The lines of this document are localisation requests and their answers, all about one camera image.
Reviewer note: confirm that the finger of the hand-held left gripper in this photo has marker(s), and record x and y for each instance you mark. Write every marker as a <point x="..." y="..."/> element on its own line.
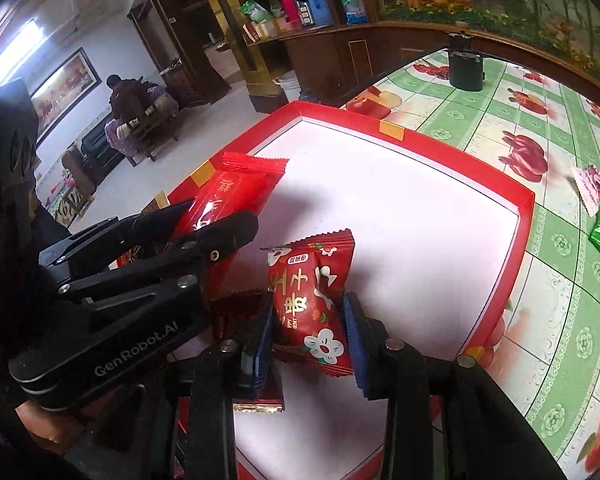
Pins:
<point x="215" y="235"/>
<point x="130" y="230"/>

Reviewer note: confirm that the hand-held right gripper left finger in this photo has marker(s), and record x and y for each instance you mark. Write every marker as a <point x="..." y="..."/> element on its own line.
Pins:
<point x="260" y="345"/>

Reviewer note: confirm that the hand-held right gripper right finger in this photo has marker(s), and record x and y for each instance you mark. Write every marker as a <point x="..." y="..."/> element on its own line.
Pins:
<point x="355" y="350"/>

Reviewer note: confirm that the dark red snack packet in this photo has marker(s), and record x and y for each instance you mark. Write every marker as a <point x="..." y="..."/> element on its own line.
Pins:
<point x="235" y="307"/>

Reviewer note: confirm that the red snack packet gold print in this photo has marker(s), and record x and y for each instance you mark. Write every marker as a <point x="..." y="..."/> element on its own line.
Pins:
<point x="230" y="185"/>

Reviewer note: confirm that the red snack packet white flowers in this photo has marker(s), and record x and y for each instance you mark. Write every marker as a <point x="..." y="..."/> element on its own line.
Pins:
<point x="310" y="310"/>

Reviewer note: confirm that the red gift box tray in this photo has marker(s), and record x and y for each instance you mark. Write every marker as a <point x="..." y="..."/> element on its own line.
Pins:
<point x="380" y="185"/>

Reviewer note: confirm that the pink flower snack packet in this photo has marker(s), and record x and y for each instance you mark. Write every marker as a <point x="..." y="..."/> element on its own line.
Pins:
<point x="592" y="187"/>

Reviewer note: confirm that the person's left hand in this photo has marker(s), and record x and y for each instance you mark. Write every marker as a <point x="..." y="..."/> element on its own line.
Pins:
<point x="40" y="425"/>

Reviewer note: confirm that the low table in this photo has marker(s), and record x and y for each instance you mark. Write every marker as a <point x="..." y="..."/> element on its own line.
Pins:
<point x="65" y="205"/>

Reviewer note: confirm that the brown armchair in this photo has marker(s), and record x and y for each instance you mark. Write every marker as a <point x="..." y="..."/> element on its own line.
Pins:
<point x="75" y="165"/>

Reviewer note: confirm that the black sofa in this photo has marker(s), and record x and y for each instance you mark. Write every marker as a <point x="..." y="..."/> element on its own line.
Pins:
<point x="97" y="147"/>

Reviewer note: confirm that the wooden chair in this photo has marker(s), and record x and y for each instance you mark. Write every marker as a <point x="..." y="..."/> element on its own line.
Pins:
<point x="150" y="132"/>

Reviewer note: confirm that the white bucket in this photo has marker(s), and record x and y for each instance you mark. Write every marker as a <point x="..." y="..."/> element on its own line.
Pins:
<point x="288" y="85"/>

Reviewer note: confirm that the green fruit print tablecloth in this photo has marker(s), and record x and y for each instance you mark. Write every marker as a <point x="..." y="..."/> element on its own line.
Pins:
<point x="555" y="310"/>

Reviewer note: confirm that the wooden cabinet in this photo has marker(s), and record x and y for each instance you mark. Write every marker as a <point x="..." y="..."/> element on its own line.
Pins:
<point x="330" y="60"/>

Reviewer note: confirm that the golden pillar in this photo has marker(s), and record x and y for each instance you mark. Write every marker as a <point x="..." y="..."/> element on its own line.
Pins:
<point x="230" y="25"/>

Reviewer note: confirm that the ceiling light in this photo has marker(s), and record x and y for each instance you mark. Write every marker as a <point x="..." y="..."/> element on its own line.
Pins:
<point x="22" y="47"/>

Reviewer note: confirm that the red white box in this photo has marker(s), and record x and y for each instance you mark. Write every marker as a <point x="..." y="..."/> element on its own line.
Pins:
<point x="262" y="28"/>

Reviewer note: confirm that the green bag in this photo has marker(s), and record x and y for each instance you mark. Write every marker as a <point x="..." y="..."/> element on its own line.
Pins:
<point x="254" y="10"/>

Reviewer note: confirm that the red thermos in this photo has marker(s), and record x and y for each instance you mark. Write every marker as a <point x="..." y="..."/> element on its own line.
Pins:
<point x="290" y="6"/>

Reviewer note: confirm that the black silver thermos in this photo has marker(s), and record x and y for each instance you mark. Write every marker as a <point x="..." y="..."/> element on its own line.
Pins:
<point x="304" y="2"/>

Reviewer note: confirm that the dark green container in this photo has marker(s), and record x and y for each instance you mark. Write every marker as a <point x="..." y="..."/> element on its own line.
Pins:
<point x="464" y="70"/>

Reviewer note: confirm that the framed wall painting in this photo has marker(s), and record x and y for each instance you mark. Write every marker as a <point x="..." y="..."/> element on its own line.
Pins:
<point x="62" y="92"/>

